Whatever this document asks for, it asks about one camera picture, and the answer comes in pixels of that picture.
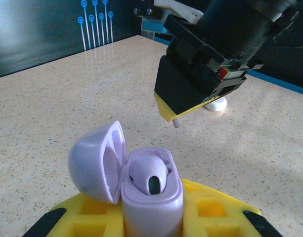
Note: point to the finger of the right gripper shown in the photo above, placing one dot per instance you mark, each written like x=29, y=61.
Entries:
x=230, y=86
x=183, y=86

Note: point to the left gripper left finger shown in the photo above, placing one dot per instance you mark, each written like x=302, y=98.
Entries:
x=87, y=219

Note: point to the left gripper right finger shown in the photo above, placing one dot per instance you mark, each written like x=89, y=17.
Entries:
x=215, y=217

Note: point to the white earbud charging case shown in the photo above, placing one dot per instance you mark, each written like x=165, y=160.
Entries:
x=219, y=105

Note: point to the purple earbud charging case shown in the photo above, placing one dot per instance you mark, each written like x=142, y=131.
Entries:
x=151, y=212

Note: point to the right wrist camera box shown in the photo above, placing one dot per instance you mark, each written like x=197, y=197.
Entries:
x=176, y=7

